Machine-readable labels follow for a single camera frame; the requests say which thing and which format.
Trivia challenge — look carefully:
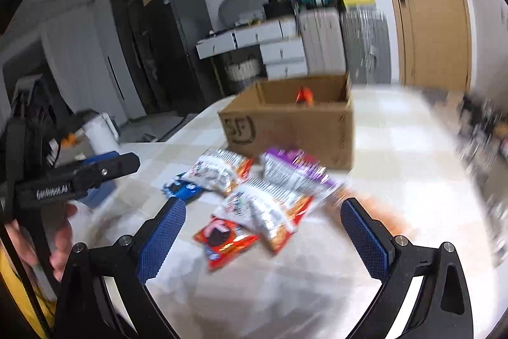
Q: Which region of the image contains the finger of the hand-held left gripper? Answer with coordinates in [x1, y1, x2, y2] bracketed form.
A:
[15, 152, 141, 210]

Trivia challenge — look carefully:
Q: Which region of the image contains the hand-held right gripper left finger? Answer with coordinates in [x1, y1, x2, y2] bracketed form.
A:
[56, 198, 187, 339]

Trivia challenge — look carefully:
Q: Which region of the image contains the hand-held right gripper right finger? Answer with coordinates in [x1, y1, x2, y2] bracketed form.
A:
[340, 198, 473, 339]

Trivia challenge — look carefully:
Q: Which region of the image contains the blue cookie packet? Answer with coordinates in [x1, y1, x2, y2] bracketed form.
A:
[163, 172, 205, 204]

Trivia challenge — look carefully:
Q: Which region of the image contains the red cookie packet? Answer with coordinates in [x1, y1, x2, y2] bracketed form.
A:
[294, 87, 315, 106]
[192, 217, 260, 271]

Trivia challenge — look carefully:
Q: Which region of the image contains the white orange chip bag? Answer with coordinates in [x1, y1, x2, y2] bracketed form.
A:
[212, 180, 314, 254]
[184, 148, 255, 193]

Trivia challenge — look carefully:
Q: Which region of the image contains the purple white snack bag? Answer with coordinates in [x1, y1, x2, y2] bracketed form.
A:
[260, 148, 346, 200]

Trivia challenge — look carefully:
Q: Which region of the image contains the brown cardboard box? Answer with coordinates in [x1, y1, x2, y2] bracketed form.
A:
[217, 74, 355, 170]

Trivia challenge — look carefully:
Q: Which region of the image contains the person's left hand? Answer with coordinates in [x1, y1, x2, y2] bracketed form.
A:
[6, 204, 79, 281]

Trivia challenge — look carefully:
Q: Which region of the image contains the white trash bin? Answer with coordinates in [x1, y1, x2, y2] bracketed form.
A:
[81, 112, 120, 154]

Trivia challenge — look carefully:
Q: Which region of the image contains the person's yellow shirt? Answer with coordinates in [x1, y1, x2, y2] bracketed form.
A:
[0, 244, 56, 339]

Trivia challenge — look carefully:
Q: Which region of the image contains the white wardrobe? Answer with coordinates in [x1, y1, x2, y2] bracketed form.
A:
[40, 0, 147, 125]

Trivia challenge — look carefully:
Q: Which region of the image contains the black cabinet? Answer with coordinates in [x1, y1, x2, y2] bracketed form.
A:
[109, 0, 167, 113]

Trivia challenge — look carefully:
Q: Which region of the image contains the collection of shoes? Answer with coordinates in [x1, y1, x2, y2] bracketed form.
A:
[456, 93, 508, 252]

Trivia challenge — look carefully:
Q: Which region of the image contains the woven laundry basket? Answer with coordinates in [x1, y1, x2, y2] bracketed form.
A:
[224, 59, 260, 82]

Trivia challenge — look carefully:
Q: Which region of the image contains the dark grey refrigerator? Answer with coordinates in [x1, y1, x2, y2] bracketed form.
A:
[145, 0, 223, 113]

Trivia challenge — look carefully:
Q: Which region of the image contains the silver suitcase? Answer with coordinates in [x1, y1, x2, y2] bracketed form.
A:
[340, 7, 391, 85]

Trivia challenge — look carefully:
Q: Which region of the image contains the white drawer desk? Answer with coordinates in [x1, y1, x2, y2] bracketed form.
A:
[196, 18, 308, 81]

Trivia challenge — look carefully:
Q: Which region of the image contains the wooden door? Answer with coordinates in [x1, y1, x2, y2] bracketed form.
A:
[369, 0, 473, 91]

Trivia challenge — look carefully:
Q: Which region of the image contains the yellow black shoebox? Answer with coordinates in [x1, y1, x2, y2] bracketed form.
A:
[339, 0, 376, 11]

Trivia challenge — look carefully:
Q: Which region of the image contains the black storage box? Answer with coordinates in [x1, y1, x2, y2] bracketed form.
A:
[264, 1, 296, 20]

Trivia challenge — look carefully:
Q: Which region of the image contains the grey rounded board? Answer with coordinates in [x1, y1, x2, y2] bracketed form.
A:
[219, 0, 268, 26]

